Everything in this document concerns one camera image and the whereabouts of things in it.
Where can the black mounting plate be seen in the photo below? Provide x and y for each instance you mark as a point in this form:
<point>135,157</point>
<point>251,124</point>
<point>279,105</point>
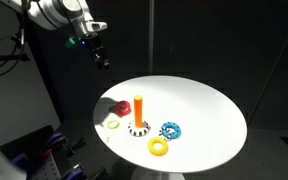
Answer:
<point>34,143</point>

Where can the dark robot gripper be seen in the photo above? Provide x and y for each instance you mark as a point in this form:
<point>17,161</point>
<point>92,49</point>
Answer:
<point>95,45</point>

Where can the white table pedestal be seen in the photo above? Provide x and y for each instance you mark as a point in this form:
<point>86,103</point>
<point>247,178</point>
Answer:
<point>157,175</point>

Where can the black clamp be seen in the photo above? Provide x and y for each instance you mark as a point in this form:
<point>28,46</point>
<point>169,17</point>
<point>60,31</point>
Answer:
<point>75,145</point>

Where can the grey robot base column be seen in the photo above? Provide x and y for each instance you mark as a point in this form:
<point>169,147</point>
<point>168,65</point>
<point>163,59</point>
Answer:
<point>0,163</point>

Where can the grey vertical pole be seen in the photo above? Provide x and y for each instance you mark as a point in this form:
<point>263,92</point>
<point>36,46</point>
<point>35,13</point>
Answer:
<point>151,33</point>

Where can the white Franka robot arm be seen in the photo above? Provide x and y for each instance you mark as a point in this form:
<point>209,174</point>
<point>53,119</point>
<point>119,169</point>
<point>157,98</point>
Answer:
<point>50,13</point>

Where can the black camera stand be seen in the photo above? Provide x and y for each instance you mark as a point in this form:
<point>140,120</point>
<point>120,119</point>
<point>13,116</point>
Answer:
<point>22,40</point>

